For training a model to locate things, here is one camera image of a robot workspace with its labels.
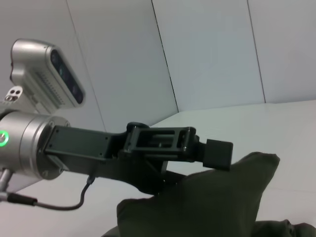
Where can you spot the dark green t-shirt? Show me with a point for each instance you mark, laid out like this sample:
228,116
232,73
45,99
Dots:
209,202

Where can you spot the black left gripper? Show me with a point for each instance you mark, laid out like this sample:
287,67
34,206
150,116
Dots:
98,153

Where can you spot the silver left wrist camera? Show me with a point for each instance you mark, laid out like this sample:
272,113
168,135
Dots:
47,74

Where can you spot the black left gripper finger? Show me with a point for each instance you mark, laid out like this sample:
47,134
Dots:
177,145

